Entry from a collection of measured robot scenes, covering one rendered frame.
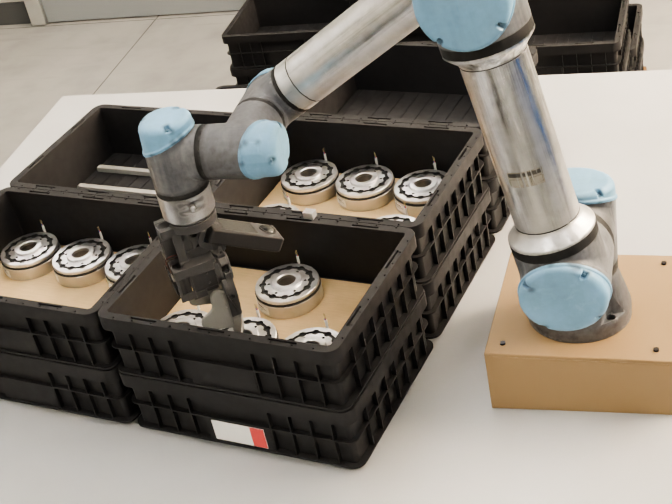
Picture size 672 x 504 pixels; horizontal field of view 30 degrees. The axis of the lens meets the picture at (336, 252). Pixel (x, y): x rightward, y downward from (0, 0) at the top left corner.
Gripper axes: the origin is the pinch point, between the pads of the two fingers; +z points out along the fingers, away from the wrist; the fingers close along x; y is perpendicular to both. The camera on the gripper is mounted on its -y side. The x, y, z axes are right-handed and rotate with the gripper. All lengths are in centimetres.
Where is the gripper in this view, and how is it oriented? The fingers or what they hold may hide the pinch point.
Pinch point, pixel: (235, 320)
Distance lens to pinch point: 187.2
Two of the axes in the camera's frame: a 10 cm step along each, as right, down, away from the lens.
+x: 3.7, 4.7, -8.1
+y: -9.1, 3.4, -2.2
